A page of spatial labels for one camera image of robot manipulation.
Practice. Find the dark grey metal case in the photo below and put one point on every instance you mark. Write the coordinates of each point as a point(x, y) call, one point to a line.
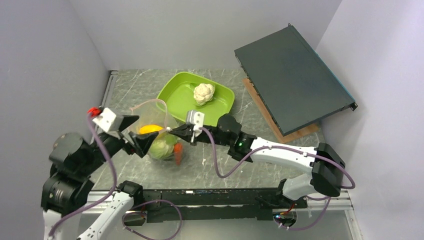
point(295, 85)

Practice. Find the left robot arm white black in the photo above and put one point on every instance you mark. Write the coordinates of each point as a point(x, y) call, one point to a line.
point(65, 193)

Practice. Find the green toy cabbage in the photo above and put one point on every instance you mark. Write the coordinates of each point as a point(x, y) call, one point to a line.
point(163, 146)

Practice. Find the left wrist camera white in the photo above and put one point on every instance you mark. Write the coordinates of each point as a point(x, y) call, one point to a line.
point(106, 119)

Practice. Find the white toy cauliflower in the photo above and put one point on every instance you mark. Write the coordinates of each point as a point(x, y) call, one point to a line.
point(203, 93)

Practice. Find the green plastic tray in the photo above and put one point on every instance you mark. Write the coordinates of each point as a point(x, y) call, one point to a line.
point(178, 94)

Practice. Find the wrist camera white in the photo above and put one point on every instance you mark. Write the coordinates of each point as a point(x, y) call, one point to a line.
point(106, 119)
point(195, 118)

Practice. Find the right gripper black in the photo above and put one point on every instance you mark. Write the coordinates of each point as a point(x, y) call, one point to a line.
point(185, 131)

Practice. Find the wooden board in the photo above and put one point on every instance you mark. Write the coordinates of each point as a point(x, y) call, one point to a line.
point(281, 137)

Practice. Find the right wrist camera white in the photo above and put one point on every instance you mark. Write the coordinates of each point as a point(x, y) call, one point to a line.
point(195, 118)

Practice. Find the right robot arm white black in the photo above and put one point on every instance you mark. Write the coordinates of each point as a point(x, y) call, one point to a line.
point(322, 168)

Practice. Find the clear zip top bag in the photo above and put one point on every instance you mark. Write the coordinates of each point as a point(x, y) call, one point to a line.
point(154, 118)

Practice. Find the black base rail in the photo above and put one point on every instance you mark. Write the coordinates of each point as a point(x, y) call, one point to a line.
point(159, 205)

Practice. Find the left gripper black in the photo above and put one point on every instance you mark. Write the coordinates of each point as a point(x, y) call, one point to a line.
point(141, 144)

